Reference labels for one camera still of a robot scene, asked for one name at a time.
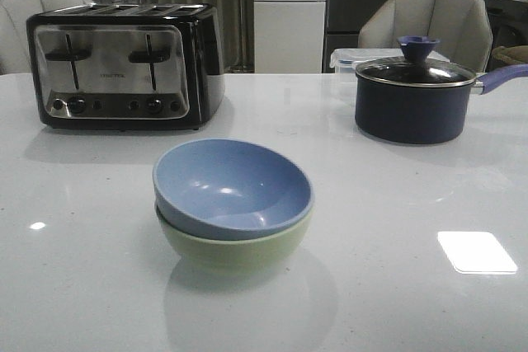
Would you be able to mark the green bowl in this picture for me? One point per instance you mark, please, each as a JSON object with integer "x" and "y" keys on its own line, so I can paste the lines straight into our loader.
{"x": 235, "y": 257}

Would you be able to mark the clear plastic food container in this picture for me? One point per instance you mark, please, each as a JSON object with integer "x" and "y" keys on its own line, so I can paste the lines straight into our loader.
{"x": 345, "y": 59}

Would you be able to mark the beige chair right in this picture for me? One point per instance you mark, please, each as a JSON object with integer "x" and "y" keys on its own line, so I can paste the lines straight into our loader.
{"x": 461, "y": 26}

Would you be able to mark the glass pot lid blue knob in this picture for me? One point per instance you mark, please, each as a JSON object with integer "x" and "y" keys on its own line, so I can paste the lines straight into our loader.
{"x": 415, "y": 67}

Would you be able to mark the black and silver toaster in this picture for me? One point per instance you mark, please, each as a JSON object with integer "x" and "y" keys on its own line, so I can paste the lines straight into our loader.
{"x": 127, "y": 67}

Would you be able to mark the white refrigerator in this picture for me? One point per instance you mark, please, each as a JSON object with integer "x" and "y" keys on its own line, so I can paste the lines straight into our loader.
{"x": 288, "y": 35}

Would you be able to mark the dark blue saucepan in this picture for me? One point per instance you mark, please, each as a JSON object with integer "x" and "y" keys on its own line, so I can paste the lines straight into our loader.
{"x": 422, "y": 112}

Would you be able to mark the beige chair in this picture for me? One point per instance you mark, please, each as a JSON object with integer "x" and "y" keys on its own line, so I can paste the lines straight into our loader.
{"x": 15, "y": 56}
{"x": 461, "y": 26}

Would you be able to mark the beige chair left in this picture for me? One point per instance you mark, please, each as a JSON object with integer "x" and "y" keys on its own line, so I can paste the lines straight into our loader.
{"x": 15, "y": 56}

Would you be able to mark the blue bowl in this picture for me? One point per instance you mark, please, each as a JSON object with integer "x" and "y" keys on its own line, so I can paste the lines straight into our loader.
{"x": 230, "y": 190}

